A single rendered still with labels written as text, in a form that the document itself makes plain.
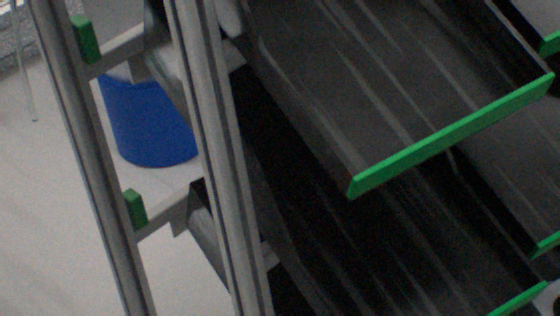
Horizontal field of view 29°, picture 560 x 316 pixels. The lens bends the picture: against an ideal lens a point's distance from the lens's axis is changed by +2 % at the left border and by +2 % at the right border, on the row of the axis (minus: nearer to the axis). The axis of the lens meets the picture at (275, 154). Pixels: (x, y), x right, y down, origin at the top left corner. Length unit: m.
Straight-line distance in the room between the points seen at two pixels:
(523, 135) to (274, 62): 0.27
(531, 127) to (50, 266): 0.89
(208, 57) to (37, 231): 1.02
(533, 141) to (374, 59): 0.22
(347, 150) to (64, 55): 0.26
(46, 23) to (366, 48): 0.23
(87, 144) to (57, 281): 0.73
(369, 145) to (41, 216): 1.09
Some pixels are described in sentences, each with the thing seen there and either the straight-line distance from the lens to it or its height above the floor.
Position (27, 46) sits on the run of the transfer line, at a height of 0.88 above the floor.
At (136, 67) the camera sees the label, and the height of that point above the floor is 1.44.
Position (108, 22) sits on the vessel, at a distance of 1.51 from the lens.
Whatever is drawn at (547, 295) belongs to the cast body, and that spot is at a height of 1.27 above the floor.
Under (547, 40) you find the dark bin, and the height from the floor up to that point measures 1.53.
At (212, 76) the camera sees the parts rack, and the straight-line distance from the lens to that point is 0.60.
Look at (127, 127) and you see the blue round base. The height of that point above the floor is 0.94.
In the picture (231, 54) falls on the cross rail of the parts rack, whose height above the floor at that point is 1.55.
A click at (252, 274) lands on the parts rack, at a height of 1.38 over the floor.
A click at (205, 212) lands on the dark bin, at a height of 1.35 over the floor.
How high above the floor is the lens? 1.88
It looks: 39 degrees down
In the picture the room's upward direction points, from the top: 10 degrees counter-clockwise
